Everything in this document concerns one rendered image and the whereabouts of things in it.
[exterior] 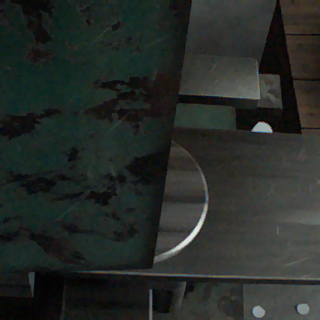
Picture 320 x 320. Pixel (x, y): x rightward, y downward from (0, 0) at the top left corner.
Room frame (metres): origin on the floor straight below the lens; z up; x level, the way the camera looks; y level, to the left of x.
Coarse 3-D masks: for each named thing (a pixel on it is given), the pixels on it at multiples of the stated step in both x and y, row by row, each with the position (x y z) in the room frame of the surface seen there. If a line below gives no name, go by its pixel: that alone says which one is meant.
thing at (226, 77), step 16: (192, 64) 0.59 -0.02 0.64; (208, 64) 0.59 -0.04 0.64; (224, 64) 0.60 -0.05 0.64; (240, 64) 0.60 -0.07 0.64; (256, 64) 0.61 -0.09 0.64; (192, 80) 0.57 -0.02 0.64; (208, 80) 0.57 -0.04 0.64; (224, 80) 0.57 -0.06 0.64; (240, 80) 0.58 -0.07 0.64; (256, 80) 0.58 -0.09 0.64; (272, 80) 0.60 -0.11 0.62; (192, 96) 0.55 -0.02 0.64; (208, 96) 0.55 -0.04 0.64; (224, 96) 0.55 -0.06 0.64; (240, 96) 0.55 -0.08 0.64; (256, 96) 0.56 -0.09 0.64; (272, 96) 0.58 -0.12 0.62; (240, 112) 0.56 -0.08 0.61; (256, 112) 0.56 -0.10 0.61; (272, 112) 0.56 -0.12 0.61; (240, 128) 0.56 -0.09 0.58; (272, 128) 0.56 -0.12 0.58
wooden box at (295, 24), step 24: (288, 0) 1.00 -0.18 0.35; (312, 0) 1.01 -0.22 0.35; (288, 24) 0.95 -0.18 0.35; (312, 24) 0.96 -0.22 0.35; (264, 48) 1.02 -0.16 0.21; (288, 48) 0.90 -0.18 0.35; (312, 48) 0.90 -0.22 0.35; (264, 72) 0.97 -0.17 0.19; (288, 72) 0.86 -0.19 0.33; (312, 72) 0.85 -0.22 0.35; (288, 96) 0.83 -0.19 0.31; (312, 96) 0.80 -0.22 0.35; (288, 120) 0.79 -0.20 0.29; (312, 120) 0.76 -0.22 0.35
